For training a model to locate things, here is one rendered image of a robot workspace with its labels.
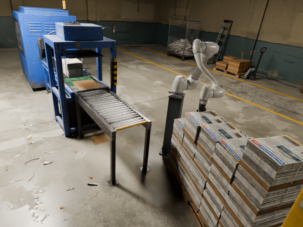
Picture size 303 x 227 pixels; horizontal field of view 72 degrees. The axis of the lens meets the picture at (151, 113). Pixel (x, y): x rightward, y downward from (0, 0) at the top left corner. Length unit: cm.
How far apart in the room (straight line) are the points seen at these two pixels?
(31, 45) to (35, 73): 63
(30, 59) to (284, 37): 788
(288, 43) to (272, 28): 80
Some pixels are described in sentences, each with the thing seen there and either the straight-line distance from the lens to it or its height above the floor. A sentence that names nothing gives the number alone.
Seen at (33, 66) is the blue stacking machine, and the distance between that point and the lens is 570.
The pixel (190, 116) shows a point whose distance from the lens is 229.
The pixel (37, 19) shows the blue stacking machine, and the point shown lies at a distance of 556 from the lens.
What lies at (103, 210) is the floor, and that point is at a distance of 265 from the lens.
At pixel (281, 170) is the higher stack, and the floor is 124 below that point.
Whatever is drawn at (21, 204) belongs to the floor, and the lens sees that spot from 293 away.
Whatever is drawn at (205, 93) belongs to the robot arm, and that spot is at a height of 129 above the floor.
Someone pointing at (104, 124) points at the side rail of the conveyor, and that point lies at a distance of 253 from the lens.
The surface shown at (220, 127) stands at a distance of 219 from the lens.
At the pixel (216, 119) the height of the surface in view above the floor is 106.
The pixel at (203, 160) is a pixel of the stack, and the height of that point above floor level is 75.
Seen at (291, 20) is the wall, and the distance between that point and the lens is 893.
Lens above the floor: 207
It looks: 27 degrees down
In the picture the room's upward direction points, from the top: 5 degrees clockwise
